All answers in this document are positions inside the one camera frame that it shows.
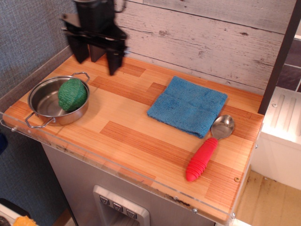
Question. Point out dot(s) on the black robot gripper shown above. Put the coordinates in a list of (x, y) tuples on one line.
[(94, 24)]

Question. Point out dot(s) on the green toy broccoli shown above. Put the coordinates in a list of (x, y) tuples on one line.
[(72, 95)]

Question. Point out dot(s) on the stainless steel pot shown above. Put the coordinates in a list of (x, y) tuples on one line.
[(43, 101)]

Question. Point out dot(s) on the blue folded cloth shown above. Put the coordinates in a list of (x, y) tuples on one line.
[(188, 107)]

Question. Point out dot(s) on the grey toy fridge cabinet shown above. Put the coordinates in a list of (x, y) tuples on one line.
[(77, 180)]

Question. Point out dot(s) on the silver dispenser panel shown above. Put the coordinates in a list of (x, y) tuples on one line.
[(115, 210)]

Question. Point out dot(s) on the yellow object bottom left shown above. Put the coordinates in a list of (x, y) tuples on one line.
[(24, 221)]

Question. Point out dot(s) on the clear acrylic table guard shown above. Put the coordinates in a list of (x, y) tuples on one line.
[(154, 156)]

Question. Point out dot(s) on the white toy sink unit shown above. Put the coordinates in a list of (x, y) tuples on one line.
[(277, 154)]

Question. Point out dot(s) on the dark grey left post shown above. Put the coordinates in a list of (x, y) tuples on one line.
[(96, 53)]

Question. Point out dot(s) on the dark grey post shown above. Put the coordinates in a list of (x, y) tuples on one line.
[(280, 60), (96, 53)]

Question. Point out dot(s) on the red handled metal spoon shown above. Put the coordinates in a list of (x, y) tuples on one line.
[(222, 128)]

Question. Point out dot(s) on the dark grey right post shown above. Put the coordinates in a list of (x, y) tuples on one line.
[(280, 60)]

